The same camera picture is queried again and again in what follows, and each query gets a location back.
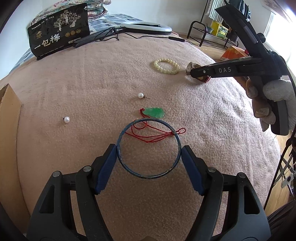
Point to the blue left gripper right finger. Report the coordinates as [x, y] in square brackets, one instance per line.
[188, 159]

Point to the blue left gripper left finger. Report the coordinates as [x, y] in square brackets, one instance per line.
[102, 168]

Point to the blue bangle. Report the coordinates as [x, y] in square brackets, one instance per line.
[149, 148]

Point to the watch with red strap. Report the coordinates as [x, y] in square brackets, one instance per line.
[191, 70]

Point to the right hand in white glove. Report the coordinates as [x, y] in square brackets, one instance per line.
[276, 90]

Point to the orange box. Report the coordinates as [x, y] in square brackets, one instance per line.
[233, 52]

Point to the white pearl earring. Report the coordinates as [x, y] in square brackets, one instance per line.
[66, 120]
[142, 96]

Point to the black metal rack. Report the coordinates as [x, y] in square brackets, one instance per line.
[201, 30]

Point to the cardboard box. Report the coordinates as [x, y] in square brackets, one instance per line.
[12, 198]

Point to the black snack bag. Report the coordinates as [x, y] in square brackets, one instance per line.
[58, 31]

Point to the white ring light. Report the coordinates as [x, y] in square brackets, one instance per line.
[146, 28]

